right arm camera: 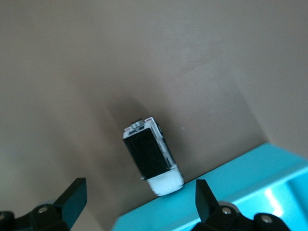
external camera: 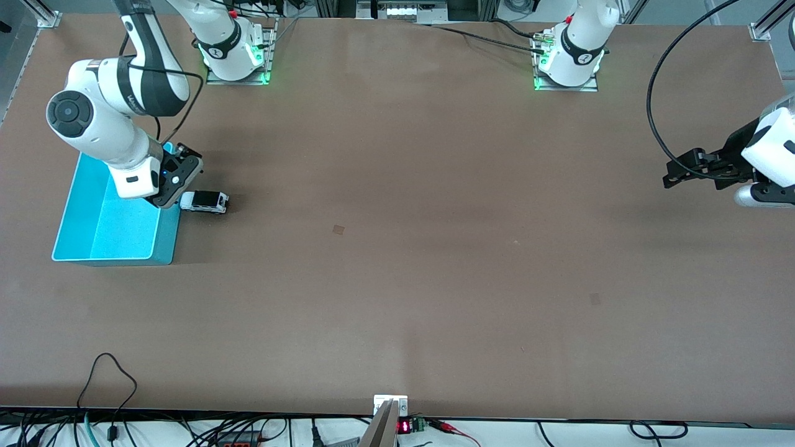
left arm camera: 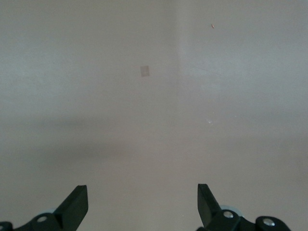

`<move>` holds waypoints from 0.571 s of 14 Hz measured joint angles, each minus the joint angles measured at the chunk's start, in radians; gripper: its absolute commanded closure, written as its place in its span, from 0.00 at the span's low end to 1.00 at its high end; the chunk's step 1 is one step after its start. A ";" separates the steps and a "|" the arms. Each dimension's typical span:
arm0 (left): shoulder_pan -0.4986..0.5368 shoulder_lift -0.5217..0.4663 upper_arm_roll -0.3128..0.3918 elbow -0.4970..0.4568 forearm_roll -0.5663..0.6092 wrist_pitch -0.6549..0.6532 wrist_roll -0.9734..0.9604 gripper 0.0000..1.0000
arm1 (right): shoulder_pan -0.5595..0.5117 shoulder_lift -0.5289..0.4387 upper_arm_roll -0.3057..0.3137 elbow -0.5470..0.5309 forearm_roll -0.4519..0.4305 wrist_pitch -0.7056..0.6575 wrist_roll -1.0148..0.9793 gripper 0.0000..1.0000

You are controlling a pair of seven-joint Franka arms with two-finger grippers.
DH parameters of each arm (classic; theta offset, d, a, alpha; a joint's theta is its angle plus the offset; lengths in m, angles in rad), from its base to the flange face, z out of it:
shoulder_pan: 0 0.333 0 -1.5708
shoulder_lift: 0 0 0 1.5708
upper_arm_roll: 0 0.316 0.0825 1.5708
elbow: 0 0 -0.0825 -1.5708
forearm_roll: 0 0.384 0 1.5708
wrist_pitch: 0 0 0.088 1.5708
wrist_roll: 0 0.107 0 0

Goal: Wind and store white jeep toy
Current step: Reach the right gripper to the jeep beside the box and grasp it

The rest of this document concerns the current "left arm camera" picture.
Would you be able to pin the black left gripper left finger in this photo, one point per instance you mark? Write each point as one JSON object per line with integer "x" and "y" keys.
{"x": 74, "y": 207}

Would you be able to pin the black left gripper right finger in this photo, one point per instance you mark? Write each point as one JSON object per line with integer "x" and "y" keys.
{"x": 207, "y": 204}

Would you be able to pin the brown tape patch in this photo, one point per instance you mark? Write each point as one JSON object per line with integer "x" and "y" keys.
{"x": 145, "y": 71}

